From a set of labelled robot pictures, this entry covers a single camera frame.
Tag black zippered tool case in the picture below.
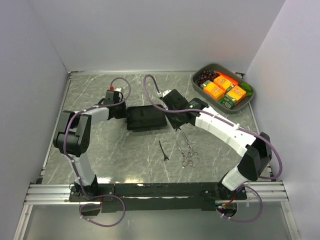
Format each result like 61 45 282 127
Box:
126 105 168 132

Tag silver hair scissors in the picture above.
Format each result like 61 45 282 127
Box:
175 141 195 168
182 132 199 159

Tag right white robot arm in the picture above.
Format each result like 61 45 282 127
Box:
160 89 272 199

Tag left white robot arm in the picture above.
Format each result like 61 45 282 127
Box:
53 86 127 201

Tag grey plastic tray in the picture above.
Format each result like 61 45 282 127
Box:
191 63 256 115

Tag orange juice carton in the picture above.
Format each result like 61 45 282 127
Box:
200 80 225 101
221 85 247 109
213 75 235 93

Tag dark red grapes bunch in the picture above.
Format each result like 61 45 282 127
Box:
196 70 220 87

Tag orange carrot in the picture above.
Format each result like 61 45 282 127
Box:
216 71 239 86

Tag green leaf vegetable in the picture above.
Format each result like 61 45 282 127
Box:
239 82 253 97

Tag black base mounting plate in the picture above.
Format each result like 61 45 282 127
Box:
69 182 247 213

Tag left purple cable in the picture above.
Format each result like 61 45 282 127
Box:
63 77 132 198

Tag purple cable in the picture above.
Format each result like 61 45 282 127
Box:
63 77 132 198
142 74 284 181

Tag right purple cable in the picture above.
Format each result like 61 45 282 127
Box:
142 74 284 181

